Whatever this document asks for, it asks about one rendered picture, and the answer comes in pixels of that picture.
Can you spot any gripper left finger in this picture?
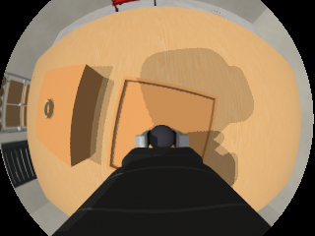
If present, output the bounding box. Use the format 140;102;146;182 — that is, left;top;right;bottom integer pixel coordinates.
135;130;151;148

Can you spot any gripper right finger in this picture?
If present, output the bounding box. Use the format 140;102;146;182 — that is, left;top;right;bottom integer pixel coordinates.
172;130;189;148

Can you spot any black ball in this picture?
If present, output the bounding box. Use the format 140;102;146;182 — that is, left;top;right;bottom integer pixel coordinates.
150;125;174;148

